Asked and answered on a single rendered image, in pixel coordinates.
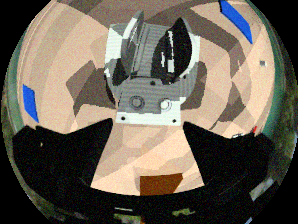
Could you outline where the blue flat square plate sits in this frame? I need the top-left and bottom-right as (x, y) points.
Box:
(23, 84), (40, 124)

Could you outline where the blue rectangular plate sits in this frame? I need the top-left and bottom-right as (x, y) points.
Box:
(218, 0), (253, 44)

